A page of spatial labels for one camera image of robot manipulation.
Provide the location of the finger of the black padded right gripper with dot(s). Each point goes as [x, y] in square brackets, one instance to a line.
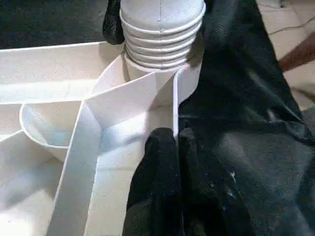
[113, 24]
[219, 24]

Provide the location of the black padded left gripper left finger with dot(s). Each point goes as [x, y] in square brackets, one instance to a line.
[157, 191]

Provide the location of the white plastic table leg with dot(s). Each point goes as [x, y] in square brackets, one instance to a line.
[162, 24]

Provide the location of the black work mat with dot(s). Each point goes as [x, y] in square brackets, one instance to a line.
[256, 123]

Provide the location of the white plastic table top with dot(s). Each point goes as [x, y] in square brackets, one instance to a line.
[49, 98]

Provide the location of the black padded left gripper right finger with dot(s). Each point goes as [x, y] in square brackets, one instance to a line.
[209, 196]

